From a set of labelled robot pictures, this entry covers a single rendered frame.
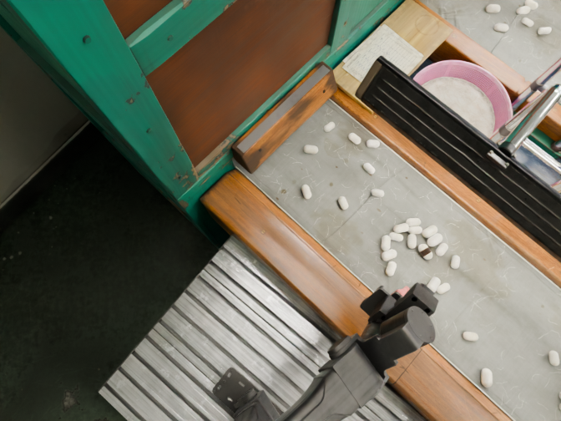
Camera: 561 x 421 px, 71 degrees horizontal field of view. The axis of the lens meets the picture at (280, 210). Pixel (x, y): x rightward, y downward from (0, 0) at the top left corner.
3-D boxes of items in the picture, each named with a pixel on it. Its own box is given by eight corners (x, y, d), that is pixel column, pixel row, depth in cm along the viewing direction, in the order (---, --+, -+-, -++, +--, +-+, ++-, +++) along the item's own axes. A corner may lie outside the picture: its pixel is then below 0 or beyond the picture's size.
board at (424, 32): (371, 114, 98) (372, 112, 97) (326, 78, 101) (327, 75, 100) (452, 32, 105) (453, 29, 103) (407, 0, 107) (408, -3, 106)
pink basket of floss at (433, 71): (498, 171, 104) (519, 157, 95) (397, 169, 104) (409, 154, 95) (486, 82, 111) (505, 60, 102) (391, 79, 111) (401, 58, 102)
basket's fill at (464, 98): (452, 178, 103) (462, 170, 97) (386, 124, 107) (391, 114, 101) (502, 121, 107) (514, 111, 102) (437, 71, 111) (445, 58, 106)
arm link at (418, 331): (407, 290, 62) (375, 326, 53) (444, 337, 60) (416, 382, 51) (358, 318, 69) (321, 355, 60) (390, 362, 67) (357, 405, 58)
